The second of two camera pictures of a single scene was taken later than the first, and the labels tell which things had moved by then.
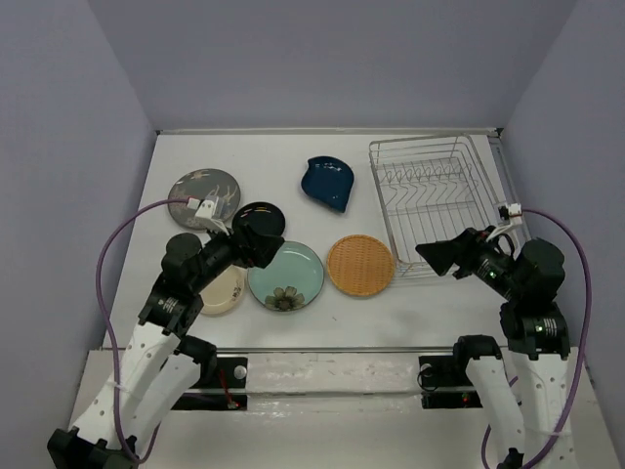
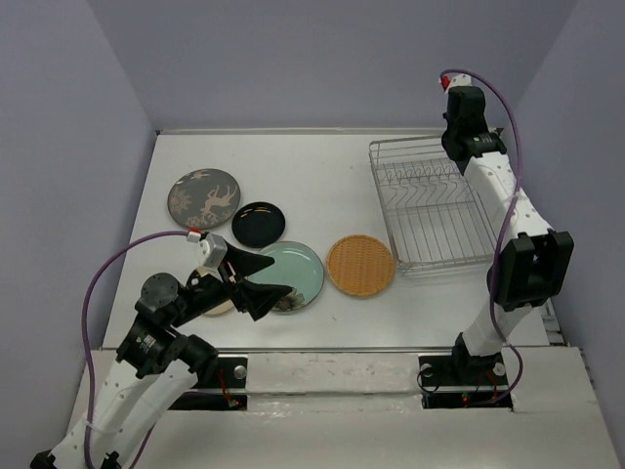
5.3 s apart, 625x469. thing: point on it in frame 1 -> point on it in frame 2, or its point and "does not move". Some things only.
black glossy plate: x=265 y=218 does not move
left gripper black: x=254 y=249 -> x=257 y=297
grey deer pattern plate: x=197 y=184 does not move
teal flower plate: x=291 y=278 does not move
